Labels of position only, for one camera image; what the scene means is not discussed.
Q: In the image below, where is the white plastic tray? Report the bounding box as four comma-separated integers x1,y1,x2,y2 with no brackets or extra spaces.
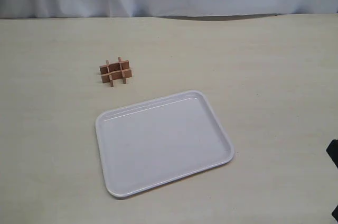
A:
95,90,234,198

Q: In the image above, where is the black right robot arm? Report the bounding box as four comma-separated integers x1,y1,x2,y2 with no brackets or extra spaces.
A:
326,139,338,221

